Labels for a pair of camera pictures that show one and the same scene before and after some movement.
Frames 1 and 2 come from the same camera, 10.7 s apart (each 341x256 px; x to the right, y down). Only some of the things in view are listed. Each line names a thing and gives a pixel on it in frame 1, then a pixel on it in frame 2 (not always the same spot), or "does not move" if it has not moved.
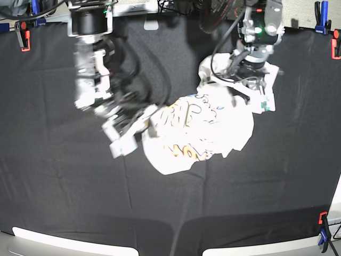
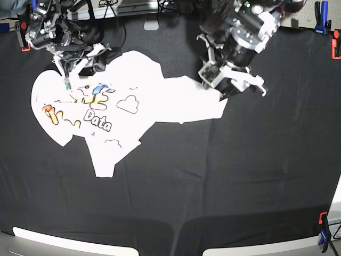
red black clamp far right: x=336 y=45 does not move
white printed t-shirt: x=214 y=120 to x=113 y=107
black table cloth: x=58 y=175 does not move
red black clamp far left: x=23 y=35 does not move
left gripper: x=120 y=127 to x=75 y=63
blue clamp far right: x=323 y=25 does not move
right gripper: x=256 y=88 to x=228 y=80
